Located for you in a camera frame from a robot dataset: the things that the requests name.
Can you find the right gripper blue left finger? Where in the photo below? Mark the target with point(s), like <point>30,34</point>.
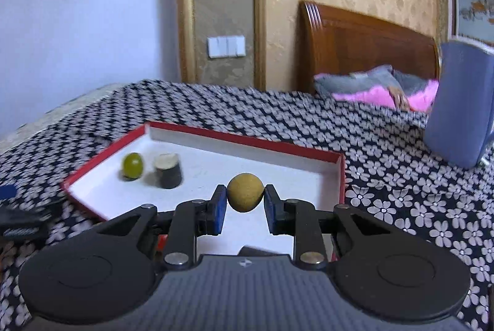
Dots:
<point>189,221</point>

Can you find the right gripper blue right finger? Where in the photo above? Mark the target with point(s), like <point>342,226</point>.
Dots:
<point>300,220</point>

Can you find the yellow-brown longan fruit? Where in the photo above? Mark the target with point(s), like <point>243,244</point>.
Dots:
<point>244,192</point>

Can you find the dark sugarcane piece small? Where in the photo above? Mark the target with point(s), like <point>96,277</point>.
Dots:
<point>168,170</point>

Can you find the green tomato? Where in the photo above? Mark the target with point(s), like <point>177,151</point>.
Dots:
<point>132,166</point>

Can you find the red shallow cardboard tray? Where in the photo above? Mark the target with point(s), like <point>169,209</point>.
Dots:
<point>208,159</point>

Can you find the black floral tablecloth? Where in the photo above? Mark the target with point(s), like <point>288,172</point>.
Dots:
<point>389,172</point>

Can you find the grey and pink bedding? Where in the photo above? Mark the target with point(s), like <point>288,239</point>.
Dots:
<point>381,86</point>

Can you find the wooden bed headboard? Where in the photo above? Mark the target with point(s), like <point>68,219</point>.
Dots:
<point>337,41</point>

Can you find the wardrobe sliding door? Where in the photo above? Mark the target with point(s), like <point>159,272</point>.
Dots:
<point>473,19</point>

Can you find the white wall switch panel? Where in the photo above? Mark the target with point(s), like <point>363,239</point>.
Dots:
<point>226,46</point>

